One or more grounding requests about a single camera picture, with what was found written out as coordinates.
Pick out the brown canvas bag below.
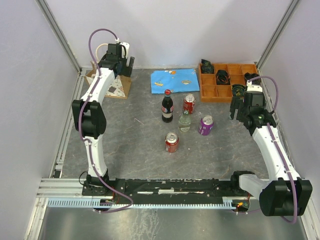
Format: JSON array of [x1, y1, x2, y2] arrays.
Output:
[[84, 60, 128, 99]]

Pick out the cola glass bottle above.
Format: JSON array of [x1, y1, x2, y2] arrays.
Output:
[[161, 89, 174, 123]]

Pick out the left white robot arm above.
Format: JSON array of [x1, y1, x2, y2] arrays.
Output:
[[71, 42, 135, 196]]

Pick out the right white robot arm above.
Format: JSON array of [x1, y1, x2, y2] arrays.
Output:
[[229, 91, 313, 219]]

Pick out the dark rolled band yellow print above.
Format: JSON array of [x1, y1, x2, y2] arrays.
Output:
[[231, 84, 246, 98]]

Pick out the orange wooden divider tray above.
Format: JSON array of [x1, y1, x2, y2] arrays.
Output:
[[198, 63, 258, 103]]

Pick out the purple soda can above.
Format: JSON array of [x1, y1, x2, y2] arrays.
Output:
[[198, 115, 214, 136]]

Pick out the dark rolled band orange accents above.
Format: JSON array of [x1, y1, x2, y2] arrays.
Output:
[[215, 69, 231, 85]]

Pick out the dark rolled band far-right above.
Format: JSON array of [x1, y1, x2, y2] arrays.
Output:
[[244, 72, 261, 85]]

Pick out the red cola can far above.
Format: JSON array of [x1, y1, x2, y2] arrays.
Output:
[[182, 93, 196, 114]]

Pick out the red cola can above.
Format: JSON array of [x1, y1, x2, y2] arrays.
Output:
[[182, 93, 196, 114], [165, 132, 179, 153]]

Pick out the dark rolled band far-left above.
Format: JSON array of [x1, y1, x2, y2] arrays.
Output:
[[200, 59, 215, 74]]

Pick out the clear green-cap glass bottle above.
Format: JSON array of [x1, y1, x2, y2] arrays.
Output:
[[178, 110, 192, 133]]

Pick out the blue space-print cloth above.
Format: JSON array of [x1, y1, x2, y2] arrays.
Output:
[[150, 68, 200, 94]]

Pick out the red cola can near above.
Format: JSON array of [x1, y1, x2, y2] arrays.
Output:
[[165, 132, 179, 153]]

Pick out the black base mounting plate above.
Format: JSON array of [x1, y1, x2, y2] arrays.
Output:
[[81, 178, 250, 205]]

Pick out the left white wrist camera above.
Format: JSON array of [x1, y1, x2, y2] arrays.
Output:
[[115, 38, 130, 59]]

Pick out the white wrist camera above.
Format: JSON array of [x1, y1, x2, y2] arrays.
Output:
[[115, 38, 130, 59], [246, 80, 263, 93]]

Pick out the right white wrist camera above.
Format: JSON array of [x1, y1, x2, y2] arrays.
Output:
[[246, 80, 263, 93]]

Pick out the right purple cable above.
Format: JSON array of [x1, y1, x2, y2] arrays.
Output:
[[232, 75, 300, 224]]

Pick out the purple cable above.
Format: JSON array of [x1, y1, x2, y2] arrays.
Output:
[[232, 75, 300, 224], [77, 28, 135, 214]]

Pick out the left aluminium frame post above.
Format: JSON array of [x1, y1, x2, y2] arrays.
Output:
[[35, 0, 82, 72]]

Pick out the aluminium frame post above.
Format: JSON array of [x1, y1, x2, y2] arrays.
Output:
[[35, 0, 82, 72], [256, 0, 301, 71]]

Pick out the right aluminium frame post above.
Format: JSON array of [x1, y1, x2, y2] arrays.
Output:
[[256, 0, 301, 71]]

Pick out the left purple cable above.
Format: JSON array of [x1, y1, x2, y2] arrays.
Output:
[[77, 28, 135, 214]]

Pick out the blue slotted cable duct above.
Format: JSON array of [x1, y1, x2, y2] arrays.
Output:
[[47, 197, 236, 210]]

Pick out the aluminium front rail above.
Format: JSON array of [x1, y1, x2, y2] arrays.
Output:
[[36, 177, 88, 199]]

